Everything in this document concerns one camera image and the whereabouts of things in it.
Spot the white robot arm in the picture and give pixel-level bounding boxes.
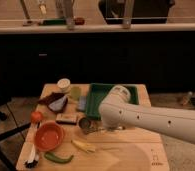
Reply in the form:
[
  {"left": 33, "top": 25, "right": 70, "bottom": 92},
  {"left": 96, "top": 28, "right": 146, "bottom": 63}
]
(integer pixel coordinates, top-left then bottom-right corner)
[{"left": 98, "top": 85, "right": 195, "bottom": 144}]

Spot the red bowl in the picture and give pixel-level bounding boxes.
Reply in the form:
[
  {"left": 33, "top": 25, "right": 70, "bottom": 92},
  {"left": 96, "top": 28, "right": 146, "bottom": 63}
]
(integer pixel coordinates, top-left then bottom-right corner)
[{"left": 34, "top": 122, "right": 65, "bottom": 152}]

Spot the green plastic tray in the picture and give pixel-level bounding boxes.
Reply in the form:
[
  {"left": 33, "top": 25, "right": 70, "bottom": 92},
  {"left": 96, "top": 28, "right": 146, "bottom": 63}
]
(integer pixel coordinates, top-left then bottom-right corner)
[{"left": 85, "top": 83, "right": 139, "bottom": 120}]

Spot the blue sponge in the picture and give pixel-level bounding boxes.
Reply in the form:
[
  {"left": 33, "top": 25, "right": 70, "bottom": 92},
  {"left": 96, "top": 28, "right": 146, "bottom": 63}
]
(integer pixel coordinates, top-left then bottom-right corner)
[{"left": 77, "top": 96, "right": 87, "bottom": 112}]

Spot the white round container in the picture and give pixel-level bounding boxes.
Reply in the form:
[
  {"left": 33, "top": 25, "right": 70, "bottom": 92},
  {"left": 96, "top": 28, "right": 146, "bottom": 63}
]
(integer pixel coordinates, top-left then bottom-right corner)
[{"left": 57, "top": 78, "right": 71, "bottom": 92}]

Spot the small metal cup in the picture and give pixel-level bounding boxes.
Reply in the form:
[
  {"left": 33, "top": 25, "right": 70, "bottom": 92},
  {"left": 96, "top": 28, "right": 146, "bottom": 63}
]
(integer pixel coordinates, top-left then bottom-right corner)
[{"left": 78, "top": 117, "right": 91, "bottom": 134}]

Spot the wooden block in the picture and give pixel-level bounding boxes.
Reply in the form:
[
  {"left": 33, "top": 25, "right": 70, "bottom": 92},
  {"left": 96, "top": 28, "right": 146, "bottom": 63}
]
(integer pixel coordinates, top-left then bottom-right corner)
[{"left": 56, "top": 114, "right": 77, "bottom": 125}]

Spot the dark red cloth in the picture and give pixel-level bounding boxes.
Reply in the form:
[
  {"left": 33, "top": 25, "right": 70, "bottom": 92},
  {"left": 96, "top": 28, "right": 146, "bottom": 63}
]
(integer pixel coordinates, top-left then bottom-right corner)
[{"left": 38, "top": 92, "right": 64, "bottom": 105}]

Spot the yellow banana toy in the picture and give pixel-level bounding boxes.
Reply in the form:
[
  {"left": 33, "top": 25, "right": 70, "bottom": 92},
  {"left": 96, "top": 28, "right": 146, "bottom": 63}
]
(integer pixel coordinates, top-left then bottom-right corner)
[{"left": 71, "top": 140, "right": 96, "bottom": 153}]

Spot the red tomato toy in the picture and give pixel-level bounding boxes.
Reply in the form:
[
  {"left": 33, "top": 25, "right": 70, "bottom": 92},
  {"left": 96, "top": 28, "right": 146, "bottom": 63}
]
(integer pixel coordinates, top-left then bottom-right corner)
[{"left": 31, "top": 111, "right": 43, "bottom": 123}]

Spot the long white shelf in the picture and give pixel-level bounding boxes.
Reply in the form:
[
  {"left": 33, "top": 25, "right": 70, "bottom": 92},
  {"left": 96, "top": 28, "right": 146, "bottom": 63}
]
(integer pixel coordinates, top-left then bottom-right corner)
[{"left": 0, "top": 23, "right": 195, "bottom": 34}]

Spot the green pepper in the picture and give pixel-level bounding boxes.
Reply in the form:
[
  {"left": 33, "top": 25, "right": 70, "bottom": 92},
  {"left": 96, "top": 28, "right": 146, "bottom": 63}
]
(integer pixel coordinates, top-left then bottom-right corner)
[{"left": 44, "top": 152, "right": 73, "bottom": 164}]

